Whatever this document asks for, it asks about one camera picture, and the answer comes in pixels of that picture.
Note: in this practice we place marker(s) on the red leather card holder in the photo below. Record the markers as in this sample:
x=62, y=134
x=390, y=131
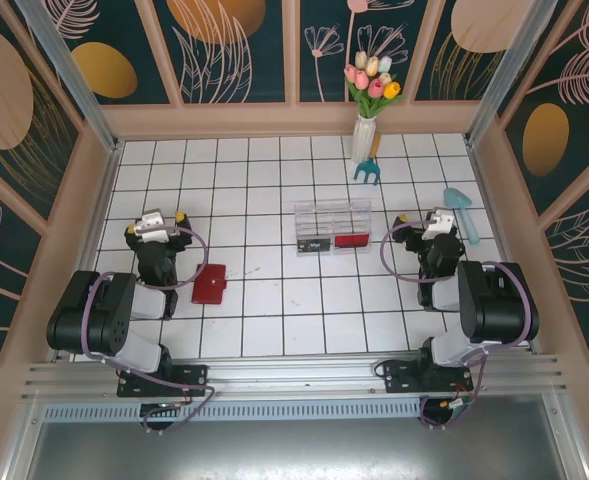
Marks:
x=209, y=285

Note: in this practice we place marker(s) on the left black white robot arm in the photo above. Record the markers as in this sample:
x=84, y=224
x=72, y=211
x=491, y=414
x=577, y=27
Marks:
x=99, y=320

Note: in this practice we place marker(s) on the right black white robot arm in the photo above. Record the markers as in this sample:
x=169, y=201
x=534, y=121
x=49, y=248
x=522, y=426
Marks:
x=499, y=305

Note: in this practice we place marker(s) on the plain red card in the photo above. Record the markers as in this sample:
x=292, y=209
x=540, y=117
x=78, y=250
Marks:
x=351, y=242

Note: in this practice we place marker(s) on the black card with silver print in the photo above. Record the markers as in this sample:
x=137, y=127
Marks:
x=314, y=245

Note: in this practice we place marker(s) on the light blue garden trowel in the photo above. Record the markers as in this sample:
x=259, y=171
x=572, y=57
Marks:
x=456, y=200

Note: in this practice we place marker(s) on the teal garden rake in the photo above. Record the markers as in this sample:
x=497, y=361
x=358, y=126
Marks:
x=366, y=171

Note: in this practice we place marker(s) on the clear acrylic organizer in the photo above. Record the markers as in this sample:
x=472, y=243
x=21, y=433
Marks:
x=331, y=220

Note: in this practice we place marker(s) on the white ribbed vase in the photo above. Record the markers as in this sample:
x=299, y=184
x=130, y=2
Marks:
x=363, y=142

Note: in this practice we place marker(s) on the tulip bouquet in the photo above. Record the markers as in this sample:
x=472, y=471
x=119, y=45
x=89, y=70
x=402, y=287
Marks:
x=374, y=85

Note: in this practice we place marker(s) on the grey metal sheet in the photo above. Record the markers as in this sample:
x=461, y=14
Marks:
x=294, y=450

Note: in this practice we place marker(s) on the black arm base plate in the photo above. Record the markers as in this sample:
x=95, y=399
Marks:
x=194, y=377
x=399, y=377

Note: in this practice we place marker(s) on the aluminium frame post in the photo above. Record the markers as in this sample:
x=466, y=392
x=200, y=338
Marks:
x=71, y=75
x=501, y=100

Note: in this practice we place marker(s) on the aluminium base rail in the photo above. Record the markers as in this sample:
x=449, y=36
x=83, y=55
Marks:
x=294, y=375

